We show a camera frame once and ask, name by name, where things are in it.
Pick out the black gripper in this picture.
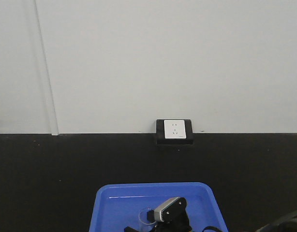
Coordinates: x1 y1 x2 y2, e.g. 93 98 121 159
124 212 193 232

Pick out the clear glass beaker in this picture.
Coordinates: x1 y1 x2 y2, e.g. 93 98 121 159
138 208 156 232

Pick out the white wall power socket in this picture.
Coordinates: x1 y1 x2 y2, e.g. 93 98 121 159
156 119 194 145

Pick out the black cable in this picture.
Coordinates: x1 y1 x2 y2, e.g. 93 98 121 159
201 226 226 232

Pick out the blue plastic tray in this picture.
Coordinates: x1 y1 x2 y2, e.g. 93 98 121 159
89 182 228 232

